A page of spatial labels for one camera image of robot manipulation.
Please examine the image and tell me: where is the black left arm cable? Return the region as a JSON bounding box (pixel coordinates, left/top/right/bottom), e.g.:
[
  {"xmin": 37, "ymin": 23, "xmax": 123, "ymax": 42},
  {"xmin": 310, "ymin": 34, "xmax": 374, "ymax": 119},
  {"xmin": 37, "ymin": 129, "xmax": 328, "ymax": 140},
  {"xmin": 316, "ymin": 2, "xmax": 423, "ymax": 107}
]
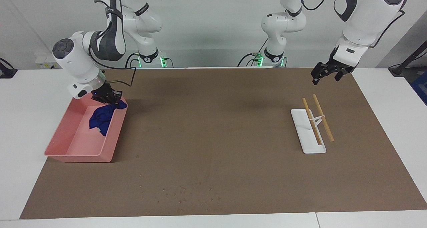
[{"xmin": 299, "ymin": 0, "xmax": 406, "ymax": 50}]

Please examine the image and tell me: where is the white towel rack base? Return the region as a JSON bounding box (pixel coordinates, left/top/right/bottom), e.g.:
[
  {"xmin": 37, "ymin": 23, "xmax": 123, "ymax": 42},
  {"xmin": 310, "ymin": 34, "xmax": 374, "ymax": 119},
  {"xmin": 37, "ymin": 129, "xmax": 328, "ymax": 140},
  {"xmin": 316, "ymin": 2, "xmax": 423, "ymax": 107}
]
[{"xmin": 291, "ymin": 108, "xmax": 327, "ymax": 154}]

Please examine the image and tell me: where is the black base cable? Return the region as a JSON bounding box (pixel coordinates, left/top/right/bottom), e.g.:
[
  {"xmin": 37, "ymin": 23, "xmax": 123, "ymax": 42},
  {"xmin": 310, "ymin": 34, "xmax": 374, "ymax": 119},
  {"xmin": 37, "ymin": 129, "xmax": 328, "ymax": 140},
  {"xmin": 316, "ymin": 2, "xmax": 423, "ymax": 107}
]
[
  {"xmin": 125, "ymin": 53, "xmax": 140, "ymax": 68},
  {"xmin": 238, "ymin": 38, "xmax": 271, "ymax": 67}
]

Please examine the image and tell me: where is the black stand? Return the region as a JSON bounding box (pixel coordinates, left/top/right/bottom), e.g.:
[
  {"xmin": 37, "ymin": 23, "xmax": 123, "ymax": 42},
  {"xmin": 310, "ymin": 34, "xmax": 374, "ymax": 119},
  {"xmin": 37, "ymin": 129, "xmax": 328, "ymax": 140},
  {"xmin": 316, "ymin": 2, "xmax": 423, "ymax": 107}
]
[{"xmin": 389, "ymin": 40, "xmax": 427, "ymax": 76}]

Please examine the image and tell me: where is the black table clamp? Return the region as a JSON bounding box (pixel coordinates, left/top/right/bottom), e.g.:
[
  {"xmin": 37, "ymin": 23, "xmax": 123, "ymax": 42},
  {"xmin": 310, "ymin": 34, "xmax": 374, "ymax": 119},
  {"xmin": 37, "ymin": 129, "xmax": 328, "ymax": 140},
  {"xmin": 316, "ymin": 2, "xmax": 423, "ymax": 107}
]
[{"xmin": 0, "ymin": 58, "xmax": 18, "ymax": 79}]

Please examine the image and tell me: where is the blue crate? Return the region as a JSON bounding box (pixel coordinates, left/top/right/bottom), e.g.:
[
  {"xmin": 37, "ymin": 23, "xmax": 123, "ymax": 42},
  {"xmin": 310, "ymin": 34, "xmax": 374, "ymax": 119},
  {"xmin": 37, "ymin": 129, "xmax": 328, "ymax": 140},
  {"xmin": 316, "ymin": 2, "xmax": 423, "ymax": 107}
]
[{"xmin": 410, "ymin": 71, "xmax": 427, "ymax": 105}]

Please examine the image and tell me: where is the brown table mat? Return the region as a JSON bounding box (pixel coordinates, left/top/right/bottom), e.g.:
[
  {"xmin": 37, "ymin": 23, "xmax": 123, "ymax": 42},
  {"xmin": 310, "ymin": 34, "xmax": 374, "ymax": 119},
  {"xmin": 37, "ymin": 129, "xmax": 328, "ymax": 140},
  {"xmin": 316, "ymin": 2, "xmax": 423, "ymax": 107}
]
[{"xmin": 20, "ymin": 67, "xmax": 427, "ymax": 219}]

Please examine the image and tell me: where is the white wall socket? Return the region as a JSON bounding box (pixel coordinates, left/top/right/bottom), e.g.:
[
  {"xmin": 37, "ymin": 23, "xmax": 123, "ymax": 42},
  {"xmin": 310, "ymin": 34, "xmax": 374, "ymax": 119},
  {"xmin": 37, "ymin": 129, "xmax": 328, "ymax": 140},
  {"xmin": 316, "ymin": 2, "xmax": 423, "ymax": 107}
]
[{"xmin": 35, "ymin": 53, "xmax": 60, "ymax": 70}]

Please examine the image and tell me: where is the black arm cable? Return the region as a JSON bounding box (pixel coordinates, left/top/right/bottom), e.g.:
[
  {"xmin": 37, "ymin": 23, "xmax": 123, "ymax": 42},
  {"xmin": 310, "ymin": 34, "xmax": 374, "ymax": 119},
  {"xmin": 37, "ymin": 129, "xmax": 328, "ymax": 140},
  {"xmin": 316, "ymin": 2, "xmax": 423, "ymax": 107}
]
[
  {"xmin": 299, "ymin": 0, "xmax": 406, "ymax": 50},
  {"xmin": 89, "ymin": 46, "xmax": 137, "ymax": 88}
]

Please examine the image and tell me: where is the blue cloth towel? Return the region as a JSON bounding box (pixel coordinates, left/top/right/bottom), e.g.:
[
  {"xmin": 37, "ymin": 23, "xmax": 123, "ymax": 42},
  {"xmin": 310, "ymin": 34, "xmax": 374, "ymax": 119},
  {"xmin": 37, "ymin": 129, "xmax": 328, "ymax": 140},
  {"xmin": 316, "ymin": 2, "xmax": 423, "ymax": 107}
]
[{"xmin": 89, "ymin": 99, "xmax": 128, "ymax": 137}]

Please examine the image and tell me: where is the wooden rack rod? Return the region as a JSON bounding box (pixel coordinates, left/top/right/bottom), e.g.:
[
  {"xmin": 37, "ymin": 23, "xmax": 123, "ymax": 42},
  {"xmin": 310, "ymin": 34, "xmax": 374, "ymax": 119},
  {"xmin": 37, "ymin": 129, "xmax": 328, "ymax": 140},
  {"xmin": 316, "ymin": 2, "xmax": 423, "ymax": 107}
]
[
  {"xmin": 302, "ymin": 98, "xmax": 322, "ymax": 146},
  {"xmin": 312, "ymin": 94, "xmax": 335, "ymax": 142}
]

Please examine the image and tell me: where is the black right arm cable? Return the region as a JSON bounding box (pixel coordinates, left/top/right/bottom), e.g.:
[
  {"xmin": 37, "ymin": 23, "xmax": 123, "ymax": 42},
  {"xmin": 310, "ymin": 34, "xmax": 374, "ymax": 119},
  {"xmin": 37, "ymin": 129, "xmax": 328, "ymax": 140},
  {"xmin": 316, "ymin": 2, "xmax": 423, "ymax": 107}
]
[{"xmin": 89, "ymin": 46, "xmax": 137, "ymax": 88}]

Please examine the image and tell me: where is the pink plastic bin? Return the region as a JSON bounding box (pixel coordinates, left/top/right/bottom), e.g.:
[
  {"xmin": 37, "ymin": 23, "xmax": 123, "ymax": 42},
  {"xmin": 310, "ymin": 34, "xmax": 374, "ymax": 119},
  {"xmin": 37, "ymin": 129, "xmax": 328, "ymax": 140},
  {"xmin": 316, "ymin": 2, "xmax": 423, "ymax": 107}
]
[{"xmin": 44, "ymin": 94, "xmax": 128, "ymax": 163}]

